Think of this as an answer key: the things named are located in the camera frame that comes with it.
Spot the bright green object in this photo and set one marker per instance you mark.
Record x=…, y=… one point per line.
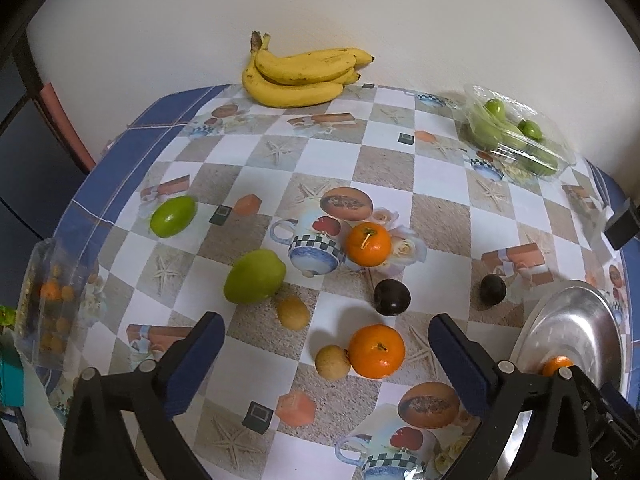
x=7, y=316

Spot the clear plastic clamshell box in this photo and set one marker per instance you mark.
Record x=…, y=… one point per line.
x=530, y=110

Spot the tangerine with pale stem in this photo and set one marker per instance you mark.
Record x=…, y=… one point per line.
x=368, y=244

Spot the large green mango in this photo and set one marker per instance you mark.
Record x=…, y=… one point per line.
x=254, y=276

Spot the pile of small orange fruits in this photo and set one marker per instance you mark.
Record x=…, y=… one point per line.
x=51, y=292

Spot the metal bowl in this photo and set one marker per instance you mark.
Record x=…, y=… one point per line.
x=575, y=325

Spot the yellow banana bunch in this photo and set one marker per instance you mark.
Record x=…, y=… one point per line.
x=295, y=72

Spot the tangerine with green stem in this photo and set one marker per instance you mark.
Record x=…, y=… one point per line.
x=376, y=351

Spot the teal packet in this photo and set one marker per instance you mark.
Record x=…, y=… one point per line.
x=10, y=375

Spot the small tangerine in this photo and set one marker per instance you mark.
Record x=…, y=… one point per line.
x=554, y=364

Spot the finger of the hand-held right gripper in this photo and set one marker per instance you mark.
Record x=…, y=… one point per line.
x=617, y=435
x=625, y=225

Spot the red chair back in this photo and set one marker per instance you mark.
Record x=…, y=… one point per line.
x=62, y=125

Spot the pile of small green fruits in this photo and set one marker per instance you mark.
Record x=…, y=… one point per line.
x=500, y=130

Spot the small green mango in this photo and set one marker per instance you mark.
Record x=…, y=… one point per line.
x=172, y=216

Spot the checkered printed tablecloth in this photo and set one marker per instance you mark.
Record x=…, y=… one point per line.
x=385, y=170

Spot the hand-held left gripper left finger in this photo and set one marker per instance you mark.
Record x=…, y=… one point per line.
x=192, y=360

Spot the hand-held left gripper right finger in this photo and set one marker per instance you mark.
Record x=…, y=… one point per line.
x=460, y=360

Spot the clear plastic fruit bag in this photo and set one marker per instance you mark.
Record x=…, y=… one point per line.
x=35, y=280

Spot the dark plum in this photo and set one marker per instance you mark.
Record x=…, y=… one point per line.
x=493, y=289
x=392, y=297

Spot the small tan longan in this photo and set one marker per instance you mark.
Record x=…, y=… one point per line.
x=331, y=362
x=293, y=312

